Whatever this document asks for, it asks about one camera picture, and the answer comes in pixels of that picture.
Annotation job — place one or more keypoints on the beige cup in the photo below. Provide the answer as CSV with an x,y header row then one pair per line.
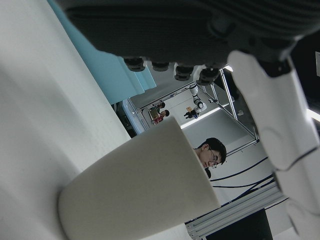
x,y
130,180

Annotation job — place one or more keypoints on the black background robot hand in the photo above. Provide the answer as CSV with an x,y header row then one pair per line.
x,y
191,114

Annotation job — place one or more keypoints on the person in red shirt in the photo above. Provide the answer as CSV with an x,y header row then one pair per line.
x,y
163,115

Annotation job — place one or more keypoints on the person with glasses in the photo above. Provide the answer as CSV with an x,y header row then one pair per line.
x,y
215,149

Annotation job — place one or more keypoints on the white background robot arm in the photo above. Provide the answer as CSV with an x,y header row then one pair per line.
x,y
198,102

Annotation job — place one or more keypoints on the black monitor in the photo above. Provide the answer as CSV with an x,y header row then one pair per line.
x,y
237,226

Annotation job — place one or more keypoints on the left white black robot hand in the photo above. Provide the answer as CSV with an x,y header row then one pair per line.
x,y
175,27

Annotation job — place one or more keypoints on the aluminium profile rail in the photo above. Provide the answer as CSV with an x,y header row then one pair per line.
x,y
237,207

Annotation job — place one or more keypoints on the aluminium cage frame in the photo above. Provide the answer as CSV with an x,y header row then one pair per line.
x,y
231,105

